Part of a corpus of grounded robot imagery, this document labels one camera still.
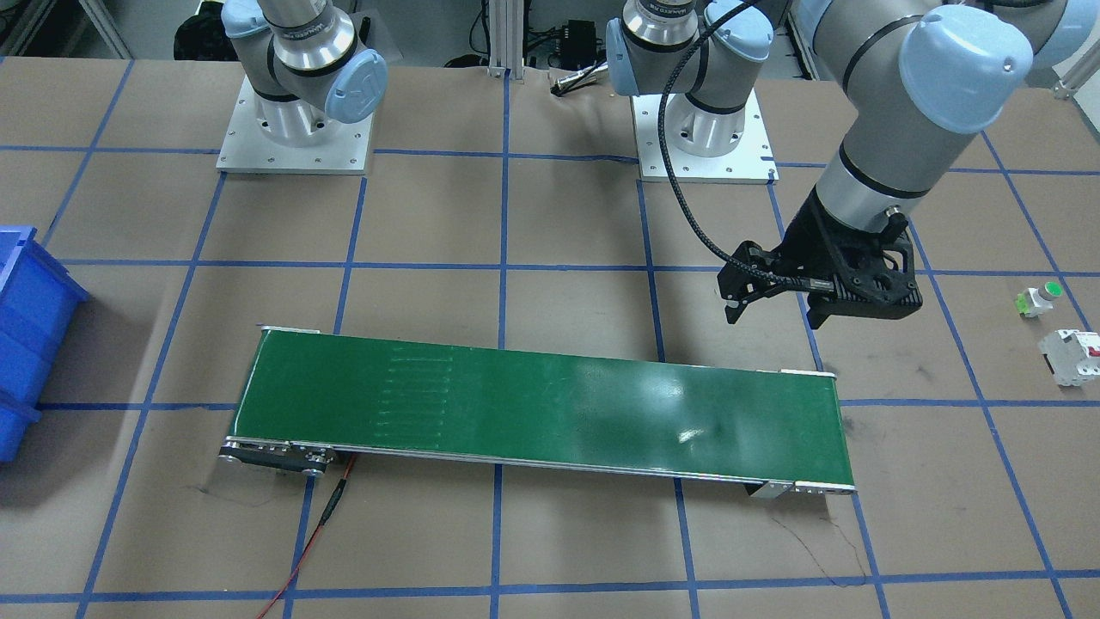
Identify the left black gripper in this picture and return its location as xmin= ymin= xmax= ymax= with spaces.
xmin=718 ymin=191 xmax=923 ymax=330

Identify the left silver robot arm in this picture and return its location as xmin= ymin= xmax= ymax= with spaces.
xmin=605 ymin=1 xmax=1097 ymax=328

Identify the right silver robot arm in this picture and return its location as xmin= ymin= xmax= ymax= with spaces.
xmin=221 ymin=1 xmax=388 ymax=146

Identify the white circuit breaker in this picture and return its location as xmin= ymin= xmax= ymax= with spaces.
xmin=1037 ymin=329 xmax=1099 ymax=387

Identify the black electronics box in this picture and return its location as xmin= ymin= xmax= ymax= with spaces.
xmin=557 ymin=20 xmax=601 ymax=70

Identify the green conveyor belt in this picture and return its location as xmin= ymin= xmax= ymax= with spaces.
xmin=219 ymin=328 xmax=856 ymax=498

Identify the blue plastic bin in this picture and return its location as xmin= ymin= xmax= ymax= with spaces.
xmin=1 ymin=226 xmax=88 ymax=463

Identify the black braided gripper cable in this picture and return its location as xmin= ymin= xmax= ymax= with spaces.
xmin=658 ymin=0 xmax=834 ymax=289

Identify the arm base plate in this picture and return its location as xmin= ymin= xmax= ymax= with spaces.
xmin=216 ymin=78 xmax=375 ymax=175
xmin=633 ymin=90 xmax=779 ymax=184

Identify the green push button switch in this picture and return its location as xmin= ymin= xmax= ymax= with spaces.
xmin=1014 ymin=281 xmax=1064 ymax=320

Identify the aluminium frame post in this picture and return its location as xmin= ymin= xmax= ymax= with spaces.
xmin=486 ymin=0 xmax=527 ymax=81

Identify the red black power wire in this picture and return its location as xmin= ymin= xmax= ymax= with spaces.
xmin=256 ymin=453 xmax=360 ymax=619

